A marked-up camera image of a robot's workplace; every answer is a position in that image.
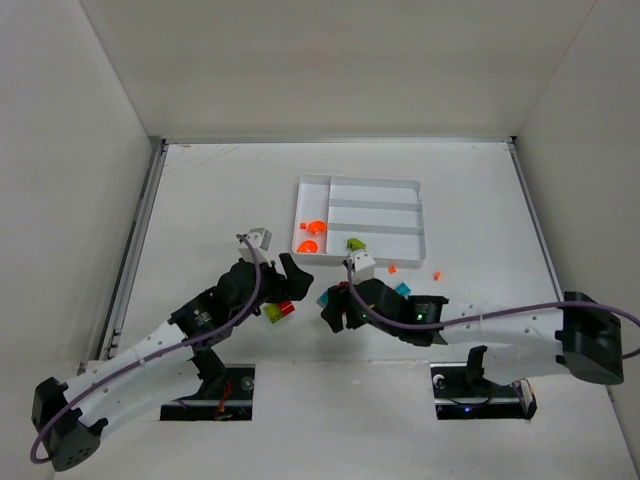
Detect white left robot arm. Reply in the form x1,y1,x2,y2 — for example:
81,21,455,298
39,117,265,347
30,253,314,472

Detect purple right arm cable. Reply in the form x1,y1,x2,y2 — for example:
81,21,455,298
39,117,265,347
344,257,640,360

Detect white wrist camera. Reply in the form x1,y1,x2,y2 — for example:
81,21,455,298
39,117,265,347
236,227,274,267
346,249,376,284

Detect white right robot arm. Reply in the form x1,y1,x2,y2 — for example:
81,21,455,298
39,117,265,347
321,279,624,385

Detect red and green lego block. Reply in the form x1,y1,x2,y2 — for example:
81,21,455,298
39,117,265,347
262,301,295,324

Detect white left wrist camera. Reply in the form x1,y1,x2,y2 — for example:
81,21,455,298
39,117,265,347
236,227,274,267

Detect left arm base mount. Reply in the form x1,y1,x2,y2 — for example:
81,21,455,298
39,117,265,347
159,363,256,422

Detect green curved lego brick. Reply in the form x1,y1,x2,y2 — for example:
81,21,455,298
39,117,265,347
346,237,366,251

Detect orange curved lego piece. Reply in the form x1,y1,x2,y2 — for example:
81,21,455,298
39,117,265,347
306,220,327,236

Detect colorful monster lego figure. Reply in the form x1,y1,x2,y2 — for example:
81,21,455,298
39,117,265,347
395,282,412,297

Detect cyan small lego brick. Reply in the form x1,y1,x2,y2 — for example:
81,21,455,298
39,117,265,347
316,291,329,309

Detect orange dome lego piece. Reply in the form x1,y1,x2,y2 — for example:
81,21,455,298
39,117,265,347
296,240,319,254

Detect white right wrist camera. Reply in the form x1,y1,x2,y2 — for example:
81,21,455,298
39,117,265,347
346,249,376,284

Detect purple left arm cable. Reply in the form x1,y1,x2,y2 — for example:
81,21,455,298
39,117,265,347
29,234,264,462

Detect white divided sorting tray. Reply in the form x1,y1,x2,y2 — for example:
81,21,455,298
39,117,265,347
291,174,426,269

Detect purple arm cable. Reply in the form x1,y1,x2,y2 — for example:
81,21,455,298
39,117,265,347
344,257,640,360
29,234,264,462

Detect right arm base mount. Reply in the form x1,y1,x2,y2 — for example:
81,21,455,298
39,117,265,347
430,347,538,421

